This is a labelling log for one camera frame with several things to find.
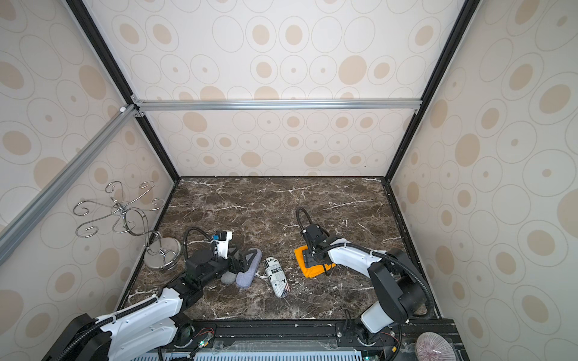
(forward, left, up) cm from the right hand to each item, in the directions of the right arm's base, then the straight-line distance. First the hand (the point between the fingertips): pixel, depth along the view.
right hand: (323, 256), depth 92 cm
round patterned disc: (-29, -33, 0) cm, 44 cm away
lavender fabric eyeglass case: (-12, +30, +3) cm, 32 cm away
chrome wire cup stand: (-3, +65, +4) cm, 65 cm away
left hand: (-5, +26, +13) cm, 29 cm away
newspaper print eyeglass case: (-11, +18, +3) cm, 21 cm away
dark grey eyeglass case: (-12, +36, +4) cm, 38 cm away
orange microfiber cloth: (-7, +4, +2) cm, 8 cm away
